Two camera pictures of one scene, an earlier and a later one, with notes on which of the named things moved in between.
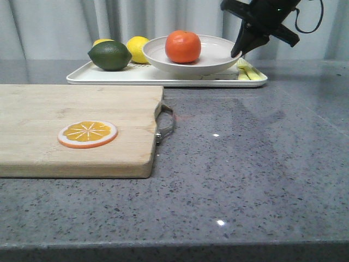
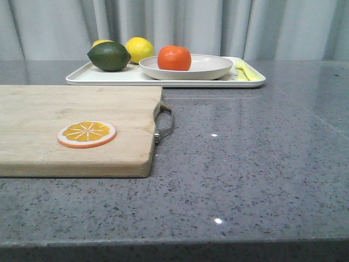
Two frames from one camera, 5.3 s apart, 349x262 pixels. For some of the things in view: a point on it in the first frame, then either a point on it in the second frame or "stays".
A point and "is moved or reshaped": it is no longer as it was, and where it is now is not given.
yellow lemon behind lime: x=100 y=40 stays
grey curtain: x=66 y=30 stays
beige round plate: x=215 y=55 is moved or reshaped
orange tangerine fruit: x=182 y=46 to x=174 y=58
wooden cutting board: x=31 y=114 stays
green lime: x=109 y=55 stays
